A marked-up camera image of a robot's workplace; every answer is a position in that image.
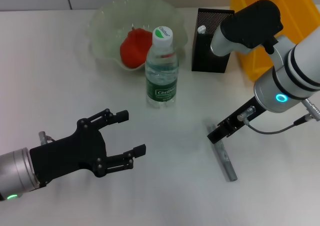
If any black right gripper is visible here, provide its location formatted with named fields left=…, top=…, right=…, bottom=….
left=206, top=95, right=268, bottom=145

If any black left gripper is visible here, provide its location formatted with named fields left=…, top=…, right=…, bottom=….
left=28, top=108, right=147, bottom=189

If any grey pen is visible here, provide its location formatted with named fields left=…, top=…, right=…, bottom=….
left=204, top=120, right=238, bottom=183

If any clear green-label water bottle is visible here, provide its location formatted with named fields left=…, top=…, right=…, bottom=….
left=144, top=25, right=180, bottom=109

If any red-orange fruit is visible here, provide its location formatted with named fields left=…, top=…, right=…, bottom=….
left=119, top=27, right=154, bottom=69

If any black mesh pen holder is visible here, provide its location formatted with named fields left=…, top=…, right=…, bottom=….
left=191, top=7, right=236, bottom=73

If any pale green glass fruit plate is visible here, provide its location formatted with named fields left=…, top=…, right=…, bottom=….
left=86, top=0, right=189, bottom=72

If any yellow plastic bin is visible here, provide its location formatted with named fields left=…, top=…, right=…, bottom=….
left=229, top=0, right=320, bottom=82

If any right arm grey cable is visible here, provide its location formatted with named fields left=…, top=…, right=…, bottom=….
left=237, top=98, right=320, bottom=135

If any right wrist camera housing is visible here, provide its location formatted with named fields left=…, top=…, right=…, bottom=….
left=210, top=0, right=285, bottom=57

